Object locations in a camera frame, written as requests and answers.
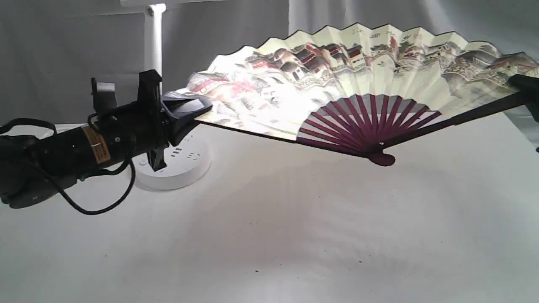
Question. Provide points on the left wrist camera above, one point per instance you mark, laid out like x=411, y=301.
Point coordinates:
x=104, y=96

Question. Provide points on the white backdrop cloth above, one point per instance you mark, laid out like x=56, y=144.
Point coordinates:
x=50, y=49

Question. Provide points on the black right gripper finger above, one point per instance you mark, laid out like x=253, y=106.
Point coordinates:
x=528, y=86

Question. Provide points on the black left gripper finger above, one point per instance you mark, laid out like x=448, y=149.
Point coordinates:
x=179, y=116

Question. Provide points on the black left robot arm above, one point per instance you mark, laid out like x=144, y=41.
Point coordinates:
x=38, y=162

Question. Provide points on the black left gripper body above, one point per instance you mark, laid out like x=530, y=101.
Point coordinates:
x=129, y=130

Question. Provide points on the painted paper folding fan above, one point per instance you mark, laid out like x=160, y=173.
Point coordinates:
x=357, y=91

